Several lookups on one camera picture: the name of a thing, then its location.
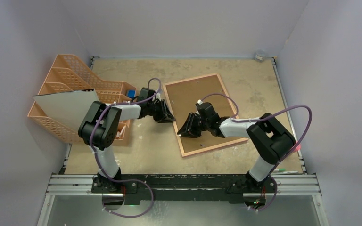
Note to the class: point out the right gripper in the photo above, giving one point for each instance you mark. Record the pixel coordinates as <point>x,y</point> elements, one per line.
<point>196,122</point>

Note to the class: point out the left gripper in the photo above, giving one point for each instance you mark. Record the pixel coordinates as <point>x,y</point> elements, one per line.
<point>166,116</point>

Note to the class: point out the brown cardboard backing board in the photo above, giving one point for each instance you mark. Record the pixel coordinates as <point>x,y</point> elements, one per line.
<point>199,103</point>

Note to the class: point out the pink wooden photo frame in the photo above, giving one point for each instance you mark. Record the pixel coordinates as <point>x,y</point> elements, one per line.
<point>206,149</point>

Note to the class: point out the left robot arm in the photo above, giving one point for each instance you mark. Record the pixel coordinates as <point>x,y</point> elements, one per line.
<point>100,127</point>

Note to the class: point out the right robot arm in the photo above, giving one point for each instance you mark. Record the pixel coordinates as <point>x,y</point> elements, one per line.
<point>271,139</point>

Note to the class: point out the blue small box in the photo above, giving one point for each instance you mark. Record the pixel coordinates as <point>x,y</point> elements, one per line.
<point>130,93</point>

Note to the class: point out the white item in compartment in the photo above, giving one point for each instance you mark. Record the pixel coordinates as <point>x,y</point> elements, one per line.
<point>120,133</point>

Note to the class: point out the white sheet in organizer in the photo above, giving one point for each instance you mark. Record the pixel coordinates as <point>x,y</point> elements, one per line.
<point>68,108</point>

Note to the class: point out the green marker pen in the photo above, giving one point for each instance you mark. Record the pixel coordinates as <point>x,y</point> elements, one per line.
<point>279,170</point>

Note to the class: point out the small clear jar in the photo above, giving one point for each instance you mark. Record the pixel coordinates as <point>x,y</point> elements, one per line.
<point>260,56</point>

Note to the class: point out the pink capped bottle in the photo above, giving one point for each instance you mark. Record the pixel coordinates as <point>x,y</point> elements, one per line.
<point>297,148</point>

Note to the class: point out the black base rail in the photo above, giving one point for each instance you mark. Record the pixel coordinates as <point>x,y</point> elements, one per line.
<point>231,188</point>

